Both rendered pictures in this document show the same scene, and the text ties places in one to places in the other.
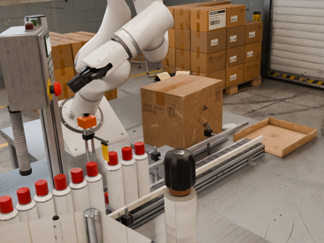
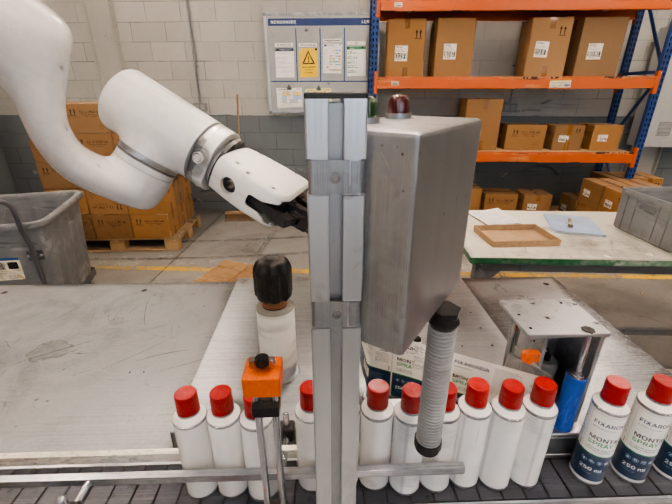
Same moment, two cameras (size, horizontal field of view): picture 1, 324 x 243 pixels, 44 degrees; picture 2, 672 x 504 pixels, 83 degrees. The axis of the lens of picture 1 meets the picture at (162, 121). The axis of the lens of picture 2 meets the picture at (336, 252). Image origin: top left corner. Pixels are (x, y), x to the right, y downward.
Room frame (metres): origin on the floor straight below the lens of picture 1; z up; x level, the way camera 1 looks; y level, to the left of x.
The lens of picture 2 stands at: (1.37, 0.53, 1.50)
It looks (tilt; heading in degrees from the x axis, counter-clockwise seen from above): 23 degrees down; 220
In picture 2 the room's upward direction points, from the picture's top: straight up
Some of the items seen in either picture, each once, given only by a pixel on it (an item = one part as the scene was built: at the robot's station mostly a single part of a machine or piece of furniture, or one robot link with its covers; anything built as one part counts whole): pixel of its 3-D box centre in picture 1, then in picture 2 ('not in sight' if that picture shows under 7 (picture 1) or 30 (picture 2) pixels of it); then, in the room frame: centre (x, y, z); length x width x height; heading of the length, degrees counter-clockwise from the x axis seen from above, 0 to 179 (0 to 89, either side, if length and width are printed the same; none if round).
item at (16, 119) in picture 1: (20, 140); (435, 384); (1.02, 0.39, 1.18); 0.04 x 0.04 x 0.21
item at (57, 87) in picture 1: (55, 89); not in sight; (1.01, 0.27, 1.32); 0.04 x 0.03 x 0.04; 7
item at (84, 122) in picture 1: (97, 164); (273, 436); (1.12, 0.21, 1.05); 0.10 x 0.04 x 0.33; 42
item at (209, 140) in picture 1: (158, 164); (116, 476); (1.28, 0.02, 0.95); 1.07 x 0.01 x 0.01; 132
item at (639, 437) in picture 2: not in sight; (645, 428); (0.68, 0.62, 0.98); 0.05 x 0.05 x 0.20
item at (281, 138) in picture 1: (275, 135); not in sight; (1.73, -0.53, 0.85); 0.30 x 0.26 x 0.04; 132
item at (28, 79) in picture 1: (29, 66); (396, 220); (1.05, 0.34, 1.38); 0.17 x 0.10 x 0.19; 7
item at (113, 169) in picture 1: (114, 182); (259, 443); (1.11, 0.16, 0.98); 0.05 x 0.05 x 0.20
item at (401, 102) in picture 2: (29, 26); (398, 105); (1.01, 0.32, 1.49); 0.03 x 0.03 x 0.02
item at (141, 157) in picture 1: (141, 171); (195, 441); (1.18, 0.08, 0.98); 0.05 x 0.05 x 0.20
